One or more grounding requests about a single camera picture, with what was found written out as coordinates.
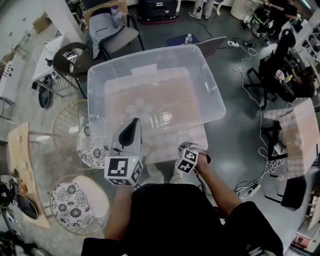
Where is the floral seat cushion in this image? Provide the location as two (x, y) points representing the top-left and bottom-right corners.
(76, 122), (111, 170)
(50, 182), (95, 229)

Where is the person's black shirt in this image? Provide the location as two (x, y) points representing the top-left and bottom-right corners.
(81, 183), (285, 256)

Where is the clear plastic storage bin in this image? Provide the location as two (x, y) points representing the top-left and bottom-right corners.
(86, 44), (227, 131)

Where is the small white table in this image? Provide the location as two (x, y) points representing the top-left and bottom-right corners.
(31, 34), (76, 98)

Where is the dark grey helmet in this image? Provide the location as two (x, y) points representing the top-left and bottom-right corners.
(37, 86), (53, 110)

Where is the person's left forearm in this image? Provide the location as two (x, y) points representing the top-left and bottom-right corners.
(103, 184), (137, 243)

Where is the cream round cushion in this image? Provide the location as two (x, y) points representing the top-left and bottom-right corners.
(72, 175), (111, 226)

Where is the person's white right shoe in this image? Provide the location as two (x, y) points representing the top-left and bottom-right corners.
(169, 166), (186, 185)

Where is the person's white left shoe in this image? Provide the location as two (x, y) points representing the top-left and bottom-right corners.
(146, 162), (164, 185)

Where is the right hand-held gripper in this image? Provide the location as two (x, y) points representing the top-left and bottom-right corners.
(174, 141), (201, 175)

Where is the black side chair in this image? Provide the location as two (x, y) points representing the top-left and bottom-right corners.
(264, 174), (308, 213)

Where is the light blue jacket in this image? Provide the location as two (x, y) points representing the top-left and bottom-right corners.
(88, 6), (125, 60)

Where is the black wicker chair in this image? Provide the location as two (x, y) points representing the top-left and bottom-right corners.
(52, 41), (95, 100)

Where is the black round pan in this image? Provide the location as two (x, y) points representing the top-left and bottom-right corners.
(15, 193), (40, 221)

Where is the person's white shoe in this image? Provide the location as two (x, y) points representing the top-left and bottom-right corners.
(146, 162), (164, 185)
(169, 166), (186, 185)

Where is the black office chair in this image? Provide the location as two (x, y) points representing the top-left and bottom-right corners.
(243, 28), (298, 111)

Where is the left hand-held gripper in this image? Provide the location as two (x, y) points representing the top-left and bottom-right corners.
(103, 117), (146, 187)

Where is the gold wire chair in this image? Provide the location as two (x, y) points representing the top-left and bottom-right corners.
(52, 99), (111, 171)
(49, 174), (111, 236)

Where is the person's right hand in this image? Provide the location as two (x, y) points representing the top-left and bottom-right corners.
(195, 149), (213, 169)

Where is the black wheeled machine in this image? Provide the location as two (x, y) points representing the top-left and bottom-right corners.
(138, 0), (180, 25)

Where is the light wooden table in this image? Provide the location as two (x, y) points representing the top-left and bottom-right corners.
(7, 121), (52, 230)

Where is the grey padded chair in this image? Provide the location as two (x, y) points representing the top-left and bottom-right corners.
(83, 3), (146, 61)

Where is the person's right forearm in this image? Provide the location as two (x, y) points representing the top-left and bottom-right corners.
(193, 162), (245, 220)

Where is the long white cable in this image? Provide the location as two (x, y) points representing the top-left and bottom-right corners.
(232, 44), (286, 198)

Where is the table with pink checkered cloth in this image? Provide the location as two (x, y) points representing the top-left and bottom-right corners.
(263, 97), (320, 181)
(103, 66), (210, 166)

